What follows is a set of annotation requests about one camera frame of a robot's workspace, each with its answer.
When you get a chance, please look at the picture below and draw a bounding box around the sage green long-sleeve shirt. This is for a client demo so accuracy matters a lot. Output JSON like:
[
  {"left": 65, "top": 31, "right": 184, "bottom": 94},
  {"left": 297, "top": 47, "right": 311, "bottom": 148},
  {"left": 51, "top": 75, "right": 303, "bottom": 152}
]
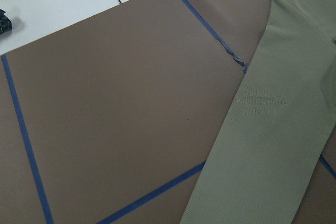
[{"left": 181, "top": 0, "right": 335, "bottom": 223}]

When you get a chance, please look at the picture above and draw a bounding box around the folded dark blue umbrella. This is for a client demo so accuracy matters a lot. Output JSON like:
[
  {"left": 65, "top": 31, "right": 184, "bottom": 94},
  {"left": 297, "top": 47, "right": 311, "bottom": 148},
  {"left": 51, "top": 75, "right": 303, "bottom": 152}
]
[{"left": 0, "top": 9, "right": 13, "bottom": 34}]

